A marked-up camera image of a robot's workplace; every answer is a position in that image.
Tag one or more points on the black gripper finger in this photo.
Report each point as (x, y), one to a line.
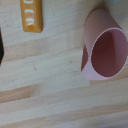
(1, 46)

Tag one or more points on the orange rectangular block white marks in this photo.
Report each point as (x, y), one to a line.
(31, 15)

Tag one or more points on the pink plastic cup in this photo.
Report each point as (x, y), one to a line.
(92, 30)

